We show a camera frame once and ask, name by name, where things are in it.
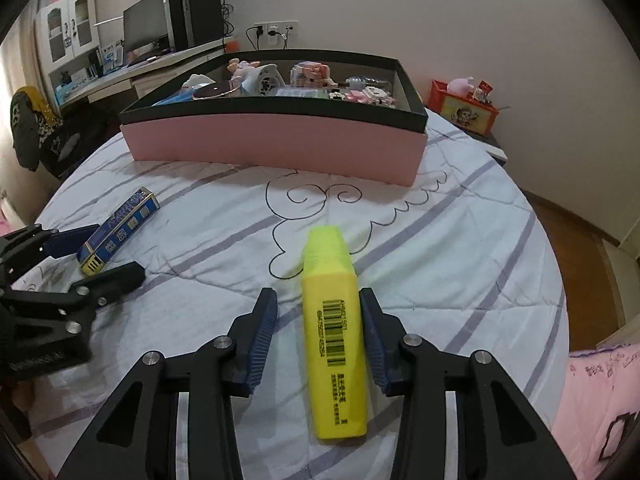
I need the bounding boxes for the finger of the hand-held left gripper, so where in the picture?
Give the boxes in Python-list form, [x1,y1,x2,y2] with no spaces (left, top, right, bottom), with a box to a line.
[0,223,101,286]
[10,261,147,335]

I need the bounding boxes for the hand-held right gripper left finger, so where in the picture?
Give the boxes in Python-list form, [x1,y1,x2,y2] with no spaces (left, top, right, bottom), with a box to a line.
[57,287,279,480]

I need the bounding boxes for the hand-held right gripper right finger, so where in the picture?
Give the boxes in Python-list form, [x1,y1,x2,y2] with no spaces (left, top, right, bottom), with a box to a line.
[358,287,578,480]

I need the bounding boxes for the yellow highlighter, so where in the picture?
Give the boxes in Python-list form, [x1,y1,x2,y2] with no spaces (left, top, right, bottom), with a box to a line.
[301,226,369,441]

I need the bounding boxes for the small blue patterned box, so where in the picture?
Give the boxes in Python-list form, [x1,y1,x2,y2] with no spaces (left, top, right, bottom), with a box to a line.
[77,186,161,277]

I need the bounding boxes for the pink box with black rim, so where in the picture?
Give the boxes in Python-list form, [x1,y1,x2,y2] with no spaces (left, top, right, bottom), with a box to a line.
[118,49,430,187]

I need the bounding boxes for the baby doll with pink hair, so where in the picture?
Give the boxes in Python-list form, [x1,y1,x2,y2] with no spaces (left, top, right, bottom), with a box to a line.
[227,58,261,92]

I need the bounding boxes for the clear plastic box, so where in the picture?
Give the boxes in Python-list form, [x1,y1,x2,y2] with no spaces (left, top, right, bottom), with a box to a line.
[269,87,329,100]

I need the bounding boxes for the pink block figure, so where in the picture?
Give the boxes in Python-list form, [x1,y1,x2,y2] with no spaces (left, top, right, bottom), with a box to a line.
[330,87,397,109]

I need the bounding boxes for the glass bottle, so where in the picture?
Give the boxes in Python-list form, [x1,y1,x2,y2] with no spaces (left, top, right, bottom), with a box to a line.
[344,74,396,90]

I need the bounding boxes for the pink block toy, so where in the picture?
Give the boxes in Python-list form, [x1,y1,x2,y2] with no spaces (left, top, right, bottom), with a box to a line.
[290,61,337,89]

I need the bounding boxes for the striped white tablecloth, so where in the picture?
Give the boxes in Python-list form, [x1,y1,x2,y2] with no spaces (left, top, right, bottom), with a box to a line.
[27,105,572,480]

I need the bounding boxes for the black office chair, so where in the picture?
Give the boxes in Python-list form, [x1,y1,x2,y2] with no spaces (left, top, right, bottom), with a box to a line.
[37,110,122,182]

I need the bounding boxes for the draped dark printed clothing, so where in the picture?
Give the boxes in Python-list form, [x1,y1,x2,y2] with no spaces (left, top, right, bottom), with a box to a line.
[9,85,67,172]

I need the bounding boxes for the white desk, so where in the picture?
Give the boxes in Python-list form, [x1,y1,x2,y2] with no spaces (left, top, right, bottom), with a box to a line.
[47,35,236,112]

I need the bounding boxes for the white hutch cabinet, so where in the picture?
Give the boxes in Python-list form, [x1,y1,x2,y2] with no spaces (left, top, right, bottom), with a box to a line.
[33,0,101,79]

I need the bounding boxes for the black computer monitor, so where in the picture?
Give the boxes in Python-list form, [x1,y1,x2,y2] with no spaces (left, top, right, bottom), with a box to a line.
[122,0,174,56]

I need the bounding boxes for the pink printed quilt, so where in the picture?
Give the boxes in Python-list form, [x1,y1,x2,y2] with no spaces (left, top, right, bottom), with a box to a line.
[549,342,640,480]

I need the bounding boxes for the red storage crate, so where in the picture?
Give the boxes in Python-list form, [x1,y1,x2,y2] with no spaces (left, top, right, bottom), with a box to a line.
[428,79,499,136]

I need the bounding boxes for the black computer tower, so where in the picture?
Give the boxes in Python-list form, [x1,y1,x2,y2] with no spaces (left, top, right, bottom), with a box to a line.
[167,0,224,51]

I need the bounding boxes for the white wardrobe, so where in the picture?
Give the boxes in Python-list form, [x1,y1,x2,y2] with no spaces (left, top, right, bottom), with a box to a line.
[596,236,640,342]

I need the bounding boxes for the white wall power outlets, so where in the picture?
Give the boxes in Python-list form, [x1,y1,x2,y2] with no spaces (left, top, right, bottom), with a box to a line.
[253,20,300,37]

